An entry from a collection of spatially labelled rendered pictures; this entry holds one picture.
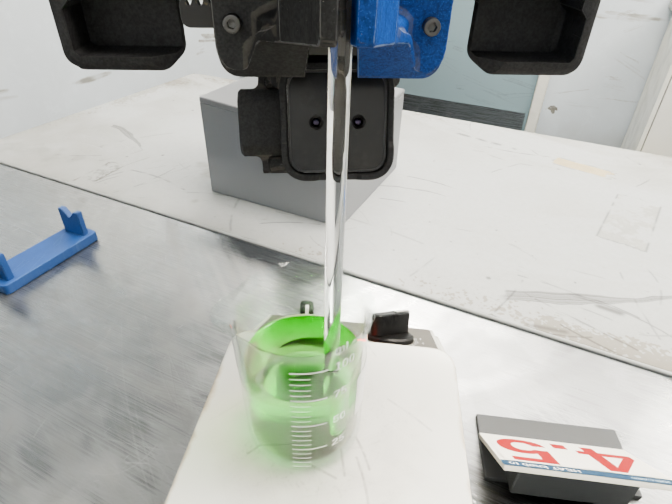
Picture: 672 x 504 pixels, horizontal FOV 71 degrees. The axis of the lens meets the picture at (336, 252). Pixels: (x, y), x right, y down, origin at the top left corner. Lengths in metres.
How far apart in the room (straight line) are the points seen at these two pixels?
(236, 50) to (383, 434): 0.17
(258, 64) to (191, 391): 0.25
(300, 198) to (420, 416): 0.34
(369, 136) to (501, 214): 0.39
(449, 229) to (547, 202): 0.15
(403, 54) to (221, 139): 0.41
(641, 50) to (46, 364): 3.00
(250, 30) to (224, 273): 0.32
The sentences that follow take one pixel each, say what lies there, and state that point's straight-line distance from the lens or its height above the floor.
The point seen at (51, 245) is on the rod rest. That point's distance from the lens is 0.53.
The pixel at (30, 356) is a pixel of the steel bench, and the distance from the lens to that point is 0.43.
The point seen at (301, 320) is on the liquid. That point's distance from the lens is 0.21.
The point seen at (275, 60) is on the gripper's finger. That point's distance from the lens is 0.17.
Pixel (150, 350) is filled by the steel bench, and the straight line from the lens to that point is 0.40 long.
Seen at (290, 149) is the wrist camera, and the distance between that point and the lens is 0.21.
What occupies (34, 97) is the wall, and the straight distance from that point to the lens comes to 1.86.
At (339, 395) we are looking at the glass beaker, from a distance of 0.18.
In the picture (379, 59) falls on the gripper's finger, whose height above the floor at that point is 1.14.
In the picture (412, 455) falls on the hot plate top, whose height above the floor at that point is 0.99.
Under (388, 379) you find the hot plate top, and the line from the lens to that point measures 0.24.
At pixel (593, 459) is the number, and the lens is 0.33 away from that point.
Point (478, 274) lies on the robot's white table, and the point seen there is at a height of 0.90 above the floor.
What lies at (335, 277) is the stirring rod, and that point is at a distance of 0.15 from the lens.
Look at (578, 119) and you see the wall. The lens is 3.19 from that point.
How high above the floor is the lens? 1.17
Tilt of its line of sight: 35 degrees down
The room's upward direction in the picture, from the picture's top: 2 degrees clockwise
